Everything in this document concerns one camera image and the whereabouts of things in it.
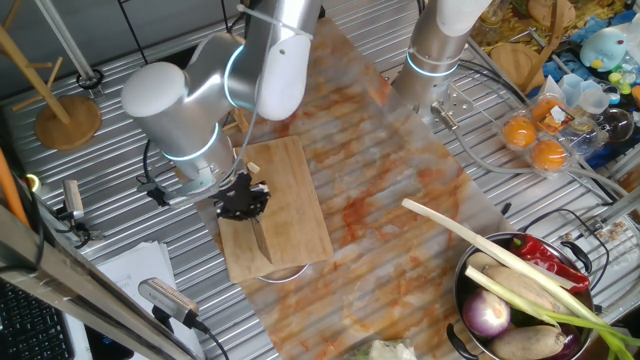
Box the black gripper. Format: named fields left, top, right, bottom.
left=214, top=172, right=272, bottom=226

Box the steel cleaver knife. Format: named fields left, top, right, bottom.
left=249, top=214, right=275, bottom=265

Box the wooden cutting board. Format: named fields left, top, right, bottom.
left=217, top=135, right=335, bottom=284

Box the marble pattern table mat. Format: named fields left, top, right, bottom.
left=132, top=17, right=506, bottom=360

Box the white paper stack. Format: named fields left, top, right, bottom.
left=64, top=240, right=206, bottom=360

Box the pale green cabbage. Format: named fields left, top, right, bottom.
left=349, top=338, right=419, bottom=360

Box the long green scallion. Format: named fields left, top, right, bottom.
left=401, top=198, right=640, bottom=360
left=463, top=264, right=640, bottom=351

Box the black smartphone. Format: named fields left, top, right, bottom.
left=83, top=324, right=136, bottom=360

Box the wooden mug tree stand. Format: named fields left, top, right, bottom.
left=488, top=0, right=569, bottom=95
left=0, top=0, right=103, bottom=152

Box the pale potato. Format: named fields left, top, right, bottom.
left=466, top=251, right=501, bottom=272

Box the orange tube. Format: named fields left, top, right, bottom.
left=0, top=148, right=31, bottom=231

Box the purple onion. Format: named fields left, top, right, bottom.
left=461, top=288, right=512, bottom=340

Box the black keyboard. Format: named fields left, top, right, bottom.
left=0, top=278, right=76, bottom=360

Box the silver tripod pole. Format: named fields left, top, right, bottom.
left=33, top=0, right=106, bottom=99

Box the orange fruit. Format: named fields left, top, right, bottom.
left=530, top=98, right=566, bottom=132
left=501, top=115, right=538, bottom=150
left=529, top=139, right=569, bottom=173

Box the brown sweet potato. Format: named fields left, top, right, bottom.
left=483, top=264, right=569, bottom=315
left=489, top=322, right=566, bottom=360

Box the red pepper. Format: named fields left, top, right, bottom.
left=509, top=233, right=592, bottom=295

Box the clear glass jar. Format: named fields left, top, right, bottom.
left=478, top=0, right=506, bottom=27

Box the clear plastic fruit container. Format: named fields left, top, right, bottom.
left=497, top=92, right=609, bottom=177

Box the purple eggplant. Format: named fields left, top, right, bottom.
left=537, top=323, right=584, bottom=360

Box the white plastic cup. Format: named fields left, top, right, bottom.
left=558, top=73, right=586, bottom=107
left=578, top=88, right=612, bottom=116

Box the aluminium profile bar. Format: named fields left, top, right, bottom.
left=597, top=187, right=640, bottom=226

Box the clear glass bowl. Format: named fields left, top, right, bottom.
left=594, top=107, right=636, bottom=145

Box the light blue plush toy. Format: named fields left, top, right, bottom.
left=578, top=26, right=629, bottom=73

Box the green toy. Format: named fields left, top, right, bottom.
left=607, top=71, right=634, bottom=96

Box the yellow dried pasta bag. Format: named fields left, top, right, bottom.
left=494, top=0, right=640, bottom=44

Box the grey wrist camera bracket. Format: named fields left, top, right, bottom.
left=167, top=167, right=222, bottom=207

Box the black gripper cable with clip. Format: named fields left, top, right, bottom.
left=135, top=139, right=172, bottom=209

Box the silver depth camera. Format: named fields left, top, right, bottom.
left=137, top=276, right=201, bottom=327
left=61, top=178, right=86, bottom=221

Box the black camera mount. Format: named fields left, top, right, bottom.
left=49, top=202, right=105, bottom=247

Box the aluminium frame beam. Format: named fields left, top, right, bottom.
left=0, top=204, right=201, bottom=360

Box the grey hose with metal connector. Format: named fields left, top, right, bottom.
left=430, top=101, right=631, bottom=201

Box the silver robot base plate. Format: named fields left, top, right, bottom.
left=424, top=82, right=476, bottom=126

